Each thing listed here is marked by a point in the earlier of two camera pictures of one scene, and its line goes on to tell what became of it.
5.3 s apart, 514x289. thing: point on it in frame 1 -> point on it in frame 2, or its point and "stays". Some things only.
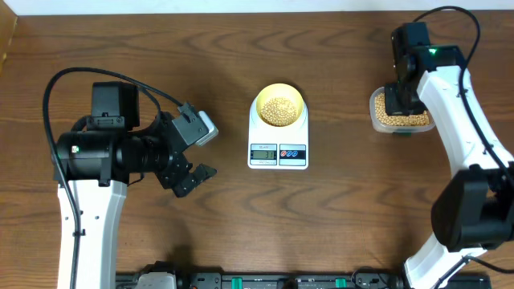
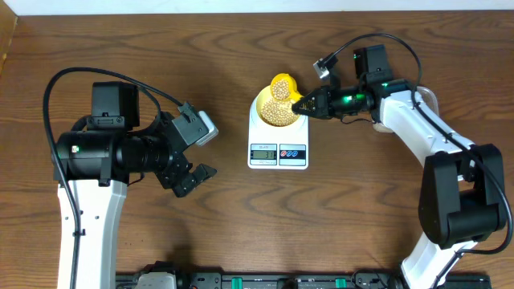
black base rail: [305, 280] stays
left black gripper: [172, 173] stays
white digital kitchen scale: [271, 148] stays
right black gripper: [392, 105] -> [322, 103]
